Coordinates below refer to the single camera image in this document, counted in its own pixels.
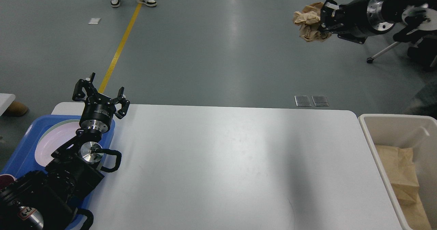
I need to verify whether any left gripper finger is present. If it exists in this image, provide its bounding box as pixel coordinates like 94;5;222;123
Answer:
72;73;99;104
108;87;130;119

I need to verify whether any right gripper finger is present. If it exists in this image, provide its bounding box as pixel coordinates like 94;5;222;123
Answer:
318;0;346;34
337;33;365;45

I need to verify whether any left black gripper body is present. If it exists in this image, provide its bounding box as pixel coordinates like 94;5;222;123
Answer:
79;103;116;133

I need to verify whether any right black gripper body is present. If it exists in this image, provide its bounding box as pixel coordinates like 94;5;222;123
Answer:
344;0;395;39

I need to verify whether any brown paper ball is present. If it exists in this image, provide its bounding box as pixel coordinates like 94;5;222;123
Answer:
293;2;332;42

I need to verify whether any pink plate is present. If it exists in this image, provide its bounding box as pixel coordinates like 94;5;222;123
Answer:
34;119;80;167

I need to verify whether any pink mug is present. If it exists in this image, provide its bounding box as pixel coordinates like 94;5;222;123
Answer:
0;174;17;190

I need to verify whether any brown paper sheet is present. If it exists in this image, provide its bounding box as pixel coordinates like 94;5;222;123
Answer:
376;145;420;205

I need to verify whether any brown paper bag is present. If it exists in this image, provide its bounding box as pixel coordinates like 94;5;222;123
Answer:
400;196;432;230

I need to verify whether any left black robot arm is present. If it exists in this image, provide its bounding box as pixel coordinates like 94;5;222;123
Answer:
1;73;130;230

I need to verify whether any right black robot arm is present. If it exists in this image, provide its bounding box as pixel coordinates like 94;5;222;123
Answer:
318;0;436;44

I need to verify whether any office chair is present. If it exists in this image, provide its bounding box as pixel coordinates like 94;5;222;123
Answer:
366;42;401;64

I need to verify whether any person in dark clothes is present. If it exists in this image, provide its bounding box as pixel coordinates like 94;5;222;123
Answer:
407;35;437;72

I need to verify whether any right metal floor plate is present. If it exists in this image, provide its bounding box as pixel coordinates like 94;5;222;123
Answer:
312;95;329;107

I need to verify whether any metal floor plate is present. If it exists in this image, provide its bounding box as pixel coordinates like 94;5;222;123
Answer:
312;95;329;107
294;95;312;107

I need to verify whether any person with tan boot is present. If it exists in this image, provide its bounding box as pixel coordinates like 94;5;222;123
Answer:
2;101;29;117

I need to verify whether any left metal floor plate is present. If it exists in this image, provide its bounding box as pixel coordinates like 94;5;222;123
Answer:
294;95;312;107

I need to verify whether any white side table corner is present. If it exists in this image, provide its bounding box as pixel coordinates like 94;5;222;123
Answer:
0;93;16;116

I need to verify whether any blue plastic tray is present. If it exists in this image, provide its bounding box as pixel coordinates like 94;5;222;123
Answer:
2;115;115;230

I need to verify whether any beige plastic bin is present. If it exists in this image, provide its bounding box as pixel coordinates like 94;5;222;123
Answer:
358;114;437;230

